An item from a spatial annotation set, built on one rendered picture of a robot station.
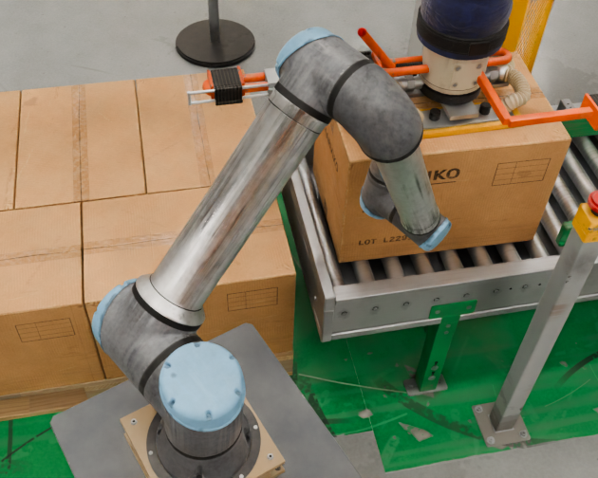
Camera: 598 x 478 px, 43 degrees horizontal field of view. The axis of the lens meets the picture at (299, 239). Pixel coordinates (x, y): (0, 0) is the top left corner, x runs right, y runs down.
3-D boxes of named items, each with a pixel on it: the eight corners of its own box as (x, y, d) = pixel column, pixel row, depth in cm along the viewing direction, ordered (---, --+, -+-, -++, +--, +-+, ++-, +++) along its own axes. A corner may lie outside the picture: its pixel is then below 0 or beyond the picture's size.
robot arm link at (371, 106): (428, 88, 120) (459, 228, 181) (371, 47, 125) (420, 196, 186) (378, 142, 119) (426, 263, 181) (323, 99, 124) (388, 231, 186)
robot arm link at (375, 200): (383, 231, 183) (397, 195, 174) (348, 203, 188) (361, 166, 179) (407, 216, 189) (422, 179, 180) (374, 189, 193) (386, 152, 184)
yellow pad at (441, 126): (510, 103, 210) (513, 88, 206) (524, 127, 203) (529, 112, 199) (390, 118, 204) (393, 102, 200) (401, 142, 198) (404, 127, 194)
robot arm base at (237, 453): (270, 445, 156) (272, 424, 148) (196, 506, 147) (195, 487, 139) (211, 380, 164) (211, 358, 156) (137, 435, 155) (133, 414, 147)
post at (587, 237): (506, 412, 253) (606, 199, 179) (513, 430, 249) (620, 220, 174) (487, 415, 252) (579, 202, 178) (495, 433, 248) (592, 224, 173)
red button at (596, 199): (606, 198, 179) (612, 186, 176) (620, 220, 174) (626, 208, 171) (578, 202, 178) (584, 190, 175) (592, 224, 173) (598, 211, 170)
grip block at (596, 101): (609, 105, 193) (616, 89, 190) (626, 127, 188) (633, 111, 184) (578, 109, 192) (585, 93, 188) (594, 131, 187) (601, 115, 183)
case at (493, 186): (488, 152, 256) (517, 50, 226) (532, 240, 230) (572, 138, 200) (312, 170, 248) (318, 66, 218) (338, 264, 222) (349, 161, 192)
